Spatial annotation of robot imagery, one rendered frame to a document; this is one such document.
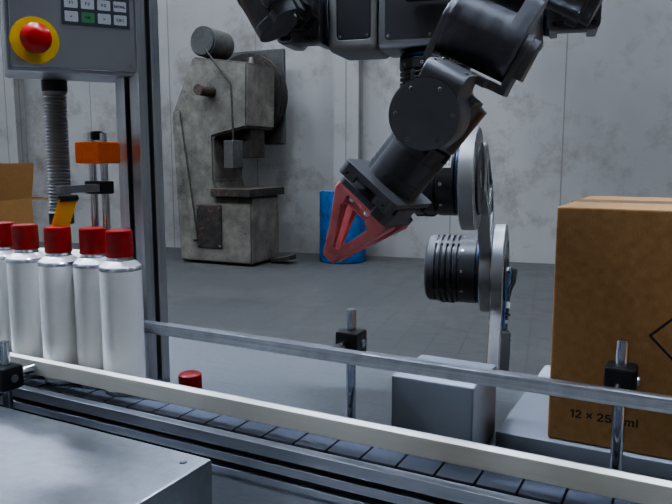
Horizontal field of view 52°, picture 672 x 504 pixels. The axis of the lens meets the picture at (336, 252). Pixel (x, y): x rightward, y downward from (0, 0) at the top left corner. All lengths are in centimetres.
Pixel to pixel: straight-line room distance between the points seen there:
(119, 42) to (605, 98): 721
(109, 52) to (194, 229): 682
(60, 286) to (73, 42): 33
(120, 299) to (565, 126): 729
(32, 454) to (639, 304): 65
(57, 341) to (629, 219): 70
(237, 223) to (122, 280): 665
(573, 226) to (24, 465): 62
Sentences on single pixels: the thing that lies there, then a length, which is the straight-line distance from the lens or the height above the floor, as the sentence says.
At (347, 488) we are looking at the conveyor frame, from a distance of 71.
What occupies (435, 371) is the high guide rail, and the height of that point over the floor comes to 96.
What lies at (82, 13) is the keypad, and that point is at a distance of 103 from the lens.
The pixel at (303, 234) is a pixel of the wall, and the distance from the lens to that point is 851.
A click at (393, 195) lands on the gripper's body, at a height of 114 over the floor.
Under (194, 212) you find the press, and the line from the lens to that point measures 781.
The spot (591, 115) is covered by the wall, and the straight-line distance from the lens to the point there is 797.
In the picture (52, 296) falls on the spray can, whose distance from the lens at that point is 95.
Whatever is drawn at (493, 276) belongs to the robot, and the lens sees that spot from 173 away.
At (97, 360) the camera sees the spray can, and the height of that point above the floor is 92.
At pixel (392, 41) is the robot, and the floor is 139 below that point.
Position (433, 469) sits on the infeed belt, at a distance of 69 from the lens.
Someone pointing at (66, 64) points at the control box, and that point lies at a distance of 102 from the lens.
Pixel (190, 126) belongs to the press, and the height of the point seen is 151.
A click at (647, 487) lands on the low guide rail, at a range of 64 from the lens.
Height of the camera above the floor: 117
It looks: 8 degrees down
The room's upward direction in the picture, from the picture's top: straight up
